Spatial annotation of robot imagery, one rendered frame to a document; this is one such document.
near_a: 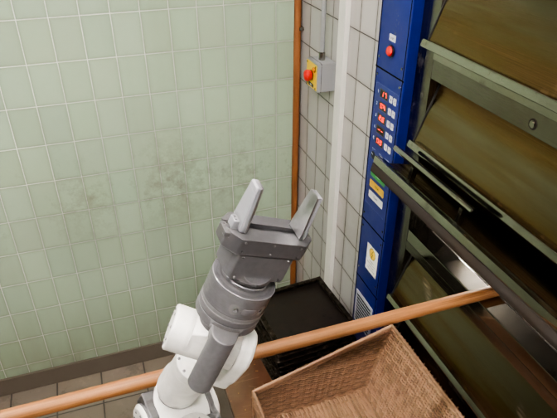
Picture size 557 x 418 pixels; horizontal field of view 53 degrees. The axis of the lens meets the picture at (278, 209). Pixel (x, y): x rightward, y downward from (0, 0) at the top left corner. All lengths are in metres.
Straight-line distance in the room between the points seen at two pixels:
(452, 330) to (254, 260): 0.99
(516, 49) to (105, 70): 1.43
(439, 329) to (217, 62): 1.26
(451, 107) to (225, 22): 1.03
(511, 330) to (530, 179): 0.37
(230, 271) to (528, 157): 0.75
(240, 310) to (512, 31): 0.80
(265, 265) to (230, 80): 1.59
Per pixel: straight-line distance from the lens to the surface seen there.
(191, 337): 0.76
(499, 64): 1.23
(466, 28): 1.33
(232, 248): 0.65
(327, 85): 1.96
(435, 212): 1.25
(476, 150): 1.33
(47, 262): 2.49
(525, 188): 1.23
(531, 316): 1.07
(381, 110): 1.63
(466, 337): 1.55
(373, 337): 1.80
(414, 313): 1.34
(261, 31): 2.20
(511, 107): 1.23
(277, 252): 0.67
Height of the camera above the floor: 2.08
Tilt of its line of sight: 32 degrees down
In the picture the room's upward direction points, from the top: straight up
